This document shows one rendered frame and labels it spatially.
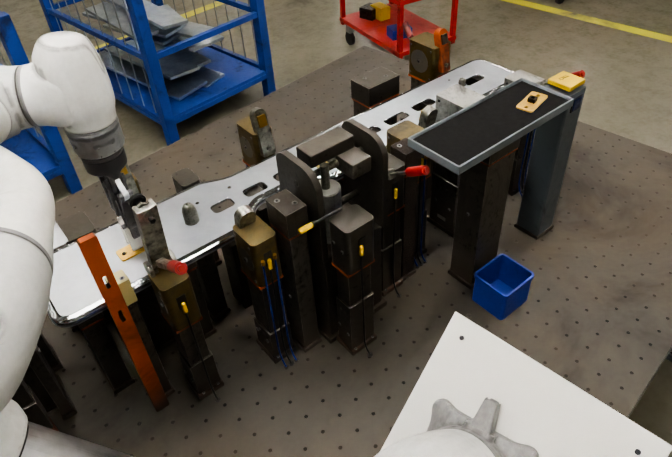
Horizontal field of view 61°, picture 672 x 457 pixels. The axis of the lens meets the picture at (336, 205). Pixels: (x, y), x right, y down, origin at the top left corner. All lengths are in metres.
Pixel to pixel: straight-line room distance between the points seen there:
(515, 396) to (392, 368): 0.41
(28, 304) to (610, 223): 1.52
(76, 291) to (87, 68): 0.45
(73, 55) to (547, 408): 0.91
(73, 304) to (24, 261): 0.60
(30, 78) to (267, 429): 0.80
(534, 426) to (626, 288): 0.69
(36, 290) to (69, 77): 0.48
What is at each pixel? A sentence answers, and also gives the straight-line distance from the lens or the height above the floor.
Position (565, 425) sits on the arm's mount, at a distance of 1.00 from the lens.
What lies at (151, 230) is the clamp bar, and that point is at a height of 1.16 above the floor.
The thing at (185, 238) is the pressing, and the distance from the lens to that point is 1.26.
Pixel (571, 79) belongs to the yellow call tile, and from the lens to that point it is 1.46.
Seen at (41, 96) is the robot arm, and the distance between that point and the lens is 1.03.
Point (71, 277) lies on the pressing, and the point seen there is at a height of 1.00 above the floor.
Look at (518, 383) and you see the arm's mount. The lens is 1.01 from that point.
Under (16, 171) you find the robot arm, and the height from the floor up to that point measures 1.43.
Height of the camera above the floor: 1.81
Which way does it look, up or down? 40 degrees down
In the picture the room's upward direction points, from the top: 4 degrees counter-clockwise
